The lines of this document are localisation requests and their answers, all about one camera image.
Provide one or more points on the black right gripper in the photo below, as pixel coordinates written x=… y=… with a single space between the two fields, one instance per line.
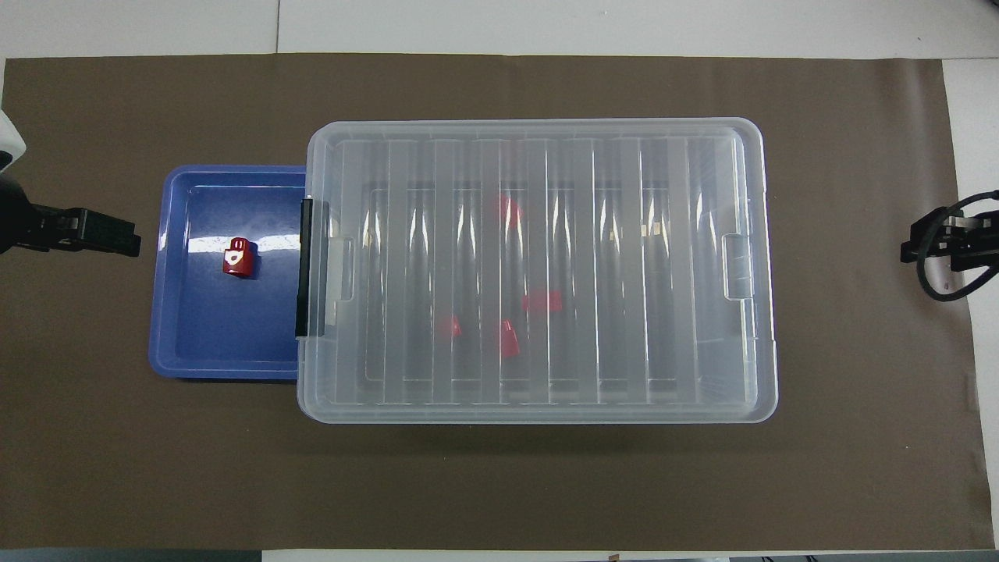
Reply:
x=975 y=242

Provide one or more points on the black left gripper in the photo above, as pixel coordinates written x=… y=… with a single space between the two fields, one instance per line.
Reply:
x=39 y=230

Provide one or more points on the red block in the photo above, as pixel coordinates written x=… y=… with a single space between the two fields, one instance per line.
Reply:
x=449 y=326
x=542 y=300
x=507 y=208
x=508 y=339
x=238 y=258

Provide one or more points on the clear ribbed plastic lid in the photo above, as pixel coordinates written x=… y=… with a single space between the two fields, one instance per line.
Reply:
x=624 y=351

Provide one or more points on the blue plastic tray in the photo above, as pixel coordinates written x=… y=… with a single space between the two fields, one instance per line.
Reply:
x=218 y=328

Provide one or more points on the clear plastic storage box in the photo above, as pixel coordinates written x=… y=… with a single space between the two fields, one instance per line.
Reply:
x=335 y=390

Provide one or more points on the brown table mat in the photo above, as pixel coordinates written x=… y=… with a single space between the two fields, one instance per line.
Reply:
x=499 y=484

